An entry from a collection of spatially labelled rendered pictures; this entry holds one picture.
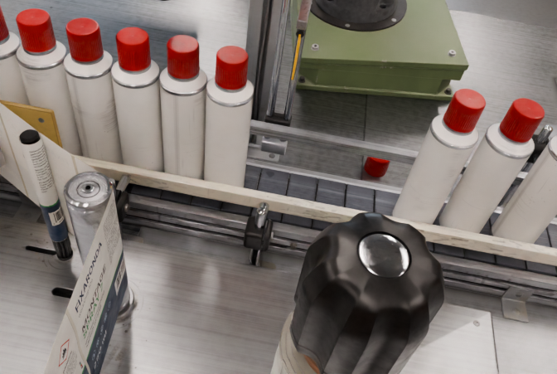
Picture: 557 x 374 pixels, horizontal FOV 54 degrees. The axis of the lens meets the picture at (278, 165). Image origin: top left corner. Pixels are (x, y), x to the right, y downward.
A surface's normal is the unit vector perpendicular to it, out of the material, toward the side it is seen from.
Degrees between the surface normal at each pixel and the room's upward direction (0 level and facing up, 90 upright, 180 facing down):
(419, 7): 4
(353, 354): 90
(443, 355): 0
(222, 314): 0
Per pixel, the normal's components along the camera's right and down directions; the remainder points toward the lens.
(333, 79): 0.02, 0.73
